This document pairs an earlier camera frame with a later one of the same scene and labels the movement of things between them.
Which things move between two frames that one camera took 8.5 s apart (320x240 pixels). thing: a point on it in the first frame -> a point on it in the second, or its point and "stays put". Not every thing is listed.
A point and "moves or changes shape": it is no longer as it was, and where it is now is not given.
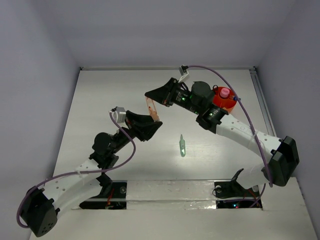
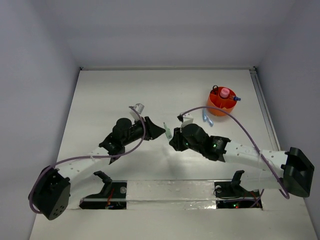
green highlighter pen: [182, 145] moves or changes shape
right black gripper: [165, 94] -> [176, 141]
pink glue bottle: [224, 92] stays put
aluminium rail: [262, 101] stays put
